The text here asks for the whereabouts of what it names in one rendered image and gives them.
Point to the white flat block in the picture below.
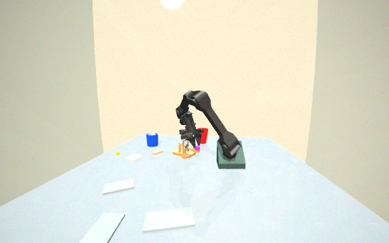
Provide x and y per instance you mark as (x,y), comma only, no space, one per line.
(133,157)

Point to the white flat rectangular plate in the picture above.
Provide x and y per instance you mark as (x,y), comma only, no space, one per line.
(104,228)
(168,220)

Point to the white flat rectangular slab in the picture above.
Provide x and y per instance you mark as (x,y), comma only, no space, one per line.
(118,187)

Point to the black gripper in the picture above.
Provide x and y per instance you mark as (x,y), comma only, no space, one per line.
(192,134)

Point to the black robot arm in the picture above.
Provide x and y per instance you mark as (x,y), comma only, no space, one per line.
(201,101)

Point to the blue cup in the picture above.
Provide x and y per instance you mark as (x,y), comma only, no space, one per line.
(152,140)

